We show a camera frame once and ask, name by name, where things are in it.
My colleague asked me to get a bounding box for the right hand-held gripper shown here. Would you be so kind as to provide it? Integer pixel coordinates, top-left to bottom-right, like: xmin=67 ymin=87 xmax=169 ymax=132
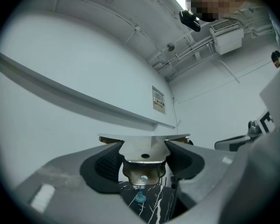
xmin=214 ymin=110 xmax=276 ymax=152

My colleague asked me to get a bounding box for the person's head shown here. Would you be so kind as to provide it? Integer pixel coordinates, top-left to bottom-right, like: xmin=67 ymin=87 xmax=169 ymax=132
xmin=182 ymin=0 xmax=246 ymax=23

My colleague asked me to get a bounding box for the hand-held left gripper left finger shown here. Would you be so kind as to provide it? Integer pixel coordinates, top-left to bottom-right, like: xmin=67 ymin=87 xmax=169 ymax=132
xmin=13 ymin=141 xmax=145 ymax=224

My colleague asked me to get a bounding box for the bundle of white ceiling pipes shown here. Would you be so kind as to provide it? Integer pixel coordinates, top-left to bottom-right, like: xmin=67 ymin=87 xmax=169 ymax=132
xmin=149 ymin=34 xmax=217 ymax=82

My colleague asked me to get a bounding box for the white air conditioner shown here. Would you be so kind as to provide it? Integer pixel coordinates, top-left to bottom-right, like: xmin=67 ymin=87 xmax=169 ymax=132
xmin=209 ymin=18 xmax=245 ymax=56

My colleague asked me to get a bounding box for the thin wall cable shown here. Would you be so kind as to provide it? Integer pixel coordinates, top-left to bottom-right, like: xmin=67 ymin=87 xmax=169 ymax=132
xmin=172 ymin=96 xmax=180 ymax=129

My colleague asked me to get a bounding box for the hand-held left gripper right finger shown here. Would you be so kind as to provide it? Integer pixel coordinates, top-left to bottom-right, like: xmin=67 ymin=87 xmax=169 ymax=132
xmin=164 ymin=140 xmax=235 ymax=222

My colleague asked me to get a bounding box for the black head-worn camera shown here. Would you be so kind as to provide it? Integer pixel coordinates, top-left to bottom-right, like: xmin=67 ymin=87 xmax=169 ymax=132
xmin=178 ymin=9 xmax=202 ymax=33

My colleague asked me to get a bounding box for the wall electrical panel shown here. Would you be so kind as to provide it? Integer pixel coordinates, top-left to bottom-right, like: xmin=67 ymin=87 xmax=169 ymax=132
xmin=152 ymin=85 xmax=166 ymax=115

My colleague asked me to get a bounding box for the person's gray shirt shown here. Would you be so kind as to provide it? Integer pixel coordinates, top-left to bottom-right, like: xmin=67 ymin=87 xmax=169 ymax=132
xmin=221 ymin=0 xmax=280 ymax=224

